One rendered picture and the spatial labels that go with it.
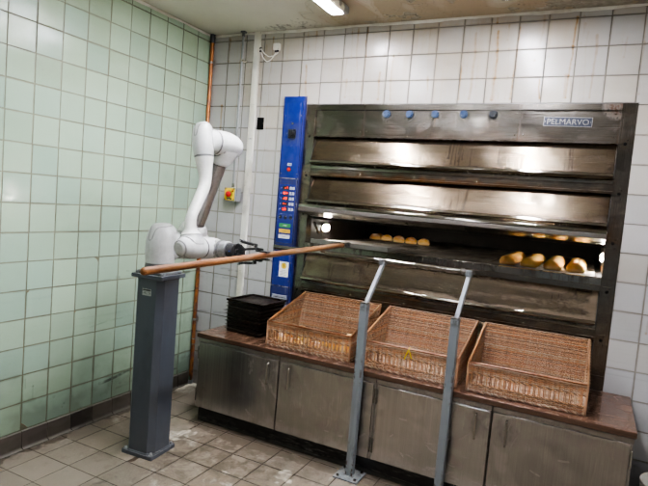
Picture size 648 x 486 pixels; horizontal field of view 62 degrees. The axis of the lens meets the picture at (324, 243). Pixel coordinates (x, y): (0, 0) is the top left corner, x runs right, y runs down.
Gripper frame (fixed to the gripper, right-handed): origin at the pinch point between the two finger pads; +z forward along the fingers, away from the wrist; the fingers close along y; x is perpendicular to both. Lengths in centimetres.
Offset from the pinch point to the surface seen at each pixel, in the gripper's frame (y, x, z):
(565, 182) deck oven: -50, -101, 125
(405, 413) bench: 77, -46, 66
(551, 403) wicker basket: 57, -52, 133
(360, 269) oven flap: 13, -101, 9
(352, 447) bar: 101, -40, 40
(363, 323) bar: 33, -40, 40
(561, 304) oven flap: 16, -101, 130
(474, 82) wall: -105, -100, 70
